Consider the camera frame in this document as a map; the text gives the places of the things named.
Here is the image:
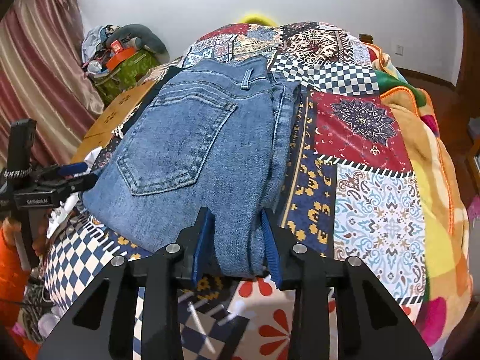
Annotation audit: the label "green fabric storage box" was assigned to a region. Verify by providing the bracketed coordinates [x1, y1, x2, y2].
[92, 49, 160, 105]

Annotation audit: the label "white wall socket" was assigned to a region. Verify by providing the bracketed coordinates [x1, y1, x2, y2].
[395, 45, 404, 55]

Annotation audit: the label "colourful orange fleece blanket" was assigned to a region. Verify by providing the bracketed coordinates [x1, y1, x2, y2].
[367, 44, 473, 359]

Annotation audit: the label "orange box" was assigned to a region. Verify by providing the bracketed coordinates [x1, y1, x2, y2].
[106, 47, 137, 71]

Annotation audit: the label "person's left hand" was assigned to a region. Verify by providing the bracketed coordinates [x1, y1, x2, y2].
[1, 210, 51, 257]

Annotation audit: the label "striped red gold curtain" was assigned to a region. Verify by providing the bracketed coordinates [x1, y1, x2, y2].
[1, 0, 103, 165]

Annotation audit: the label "yellow headboard arch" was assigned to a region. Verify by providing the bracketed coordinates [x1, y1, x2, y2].
[239, 12, 278, 27]

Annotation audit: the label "blue denim jeans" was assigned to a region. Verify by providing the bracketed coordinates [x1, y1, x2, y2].
[82, 56, 301, 278]

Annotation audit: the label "patchwork patterned bed cover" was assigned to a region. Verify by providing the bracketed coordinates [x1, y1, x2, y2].
[42, 21, 429, 360]

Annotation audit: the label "pile of clothes on box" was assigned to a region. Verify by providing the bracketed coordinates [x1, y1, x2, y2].
[80, 24, 119, 76]

